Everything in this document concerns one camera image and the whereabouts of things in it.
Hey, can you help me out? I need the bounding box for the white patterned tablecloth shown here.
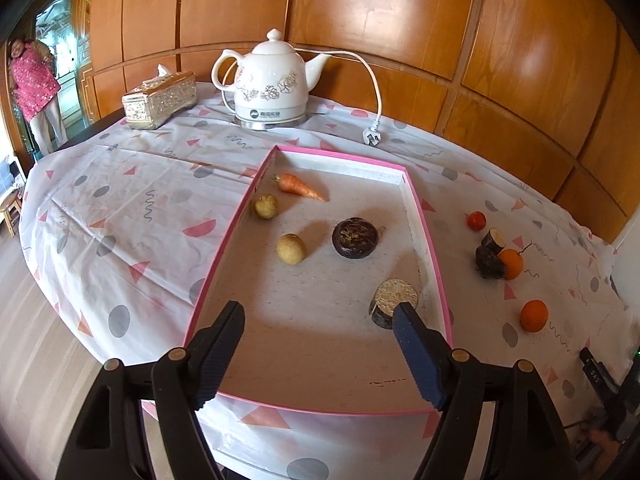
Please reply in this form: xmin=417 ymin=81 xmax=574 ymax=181
xmin=17 ymin=82 xmax=631 ymax=480

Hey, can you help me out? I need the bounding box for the small wooden stool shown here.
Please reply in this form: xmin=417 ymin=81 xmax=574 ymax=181
xmin=0 ymin=192 xmax=23 ymax=238

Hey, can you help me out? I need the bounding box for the white ceramic electric kettle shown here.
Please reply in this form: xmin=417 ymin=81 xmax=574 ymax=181
xmin=211 ymin=28 xmax=332 ymax=131

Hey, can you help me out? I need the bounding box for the small sugarcane piece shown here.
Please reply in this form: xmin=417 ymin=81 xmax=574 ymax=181
xmin=481 ymin=228 xmax=507 ymax=256

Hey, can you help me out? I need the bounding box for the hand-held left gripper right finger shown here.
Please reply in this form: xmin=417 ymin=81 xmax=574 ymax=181
xmin=391 ymin=302 xmax=581 ymax=480

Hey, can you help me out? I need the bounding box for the glass door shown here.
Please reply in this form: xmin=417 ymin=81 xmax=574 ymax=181
xmin=7 ymin=0 xmax=96 ymax=161

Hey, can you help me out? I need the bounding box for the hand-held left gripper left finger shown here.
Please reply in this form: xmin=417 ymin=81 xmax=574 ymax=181
xmin=55 ymin=300 xmax=247 ymax=480

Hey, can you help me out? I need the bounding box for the white kettle power cord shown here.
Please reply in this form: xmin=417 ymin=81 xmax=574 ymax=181
xmin=295 ymin=46 xmax=386 ymax=148

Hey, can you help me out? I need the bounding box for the orange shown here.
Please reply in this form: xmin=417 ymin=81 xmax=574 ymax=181
xmin=519 ymin=299 xmax=550 ymax=333
xmin=497 ymin=241 xmax=533 ymax=281

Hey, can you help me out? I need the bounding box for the silver ornate tissue box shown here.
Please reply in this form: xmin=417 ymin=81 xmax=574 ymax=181
xmin=121 ymin=64 xmax=198 ymax=132

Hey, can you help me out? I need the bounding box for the small carrot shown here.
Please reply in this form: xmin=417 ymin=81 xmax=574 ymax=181
xmin=271 ymin=173 xmax=328 ymax=203

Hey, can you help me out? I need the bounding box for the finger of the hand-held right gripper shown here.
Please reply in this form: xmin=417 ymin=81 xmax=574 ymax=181
xmin=579 ymin=346 xmax=623 ymax=401

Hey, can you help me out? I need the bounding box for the pink cardboard tray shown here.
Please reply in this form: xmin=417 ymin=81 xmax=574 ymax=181
xmin=182 ymin=144 xmax=455 ymax=417

